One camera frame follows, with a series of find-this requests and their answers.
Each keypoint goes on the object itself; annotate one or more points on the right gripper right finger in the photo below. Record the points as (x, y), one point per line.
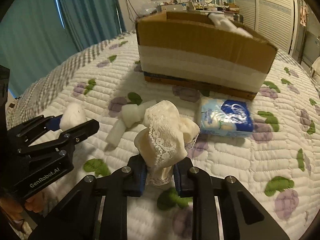
(223, 207)

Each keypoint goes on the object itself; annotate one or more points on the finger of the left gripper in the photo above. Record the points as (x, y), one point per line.
(31, 130)
(70, 137)

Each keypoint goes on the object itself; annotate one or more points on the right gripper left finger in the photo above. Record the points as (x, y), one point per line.
(96, 208)

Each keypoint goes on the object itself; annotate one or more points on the white plastic bag bundle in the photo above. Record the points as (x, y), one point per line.
(73, 116)

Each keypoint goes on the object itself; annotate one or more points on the cream lace cloth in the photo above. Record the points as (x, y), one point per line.
(165, 141)

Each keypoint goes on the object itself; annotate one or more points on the blue tissue pack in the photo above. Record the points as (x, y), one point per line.
(224, 117)

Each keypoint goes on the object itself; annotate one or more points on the white socks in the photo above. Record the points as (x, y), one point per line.
(225, 24)

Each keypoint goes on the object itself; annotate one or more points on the person's left hand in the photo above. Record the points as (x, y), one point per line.
(13, 209)

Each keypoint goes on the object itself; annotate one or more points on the white knotted cloth strip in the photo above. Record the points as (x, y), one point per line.
(129, 115)

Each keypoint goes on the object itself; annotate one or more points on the white floral quilt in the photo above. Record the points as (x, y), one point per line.
(278, 163)

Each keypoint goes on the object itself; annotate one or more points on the teal window curtain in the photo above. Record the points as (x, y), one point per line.
(39, 35)

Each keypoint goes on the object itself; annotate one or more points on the brown cardboard box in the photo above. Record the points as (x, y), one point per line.
(185, 49)

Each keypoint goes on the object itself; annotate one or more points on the white sliding wardrobe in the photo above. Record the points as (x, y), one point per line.
(273, 19)

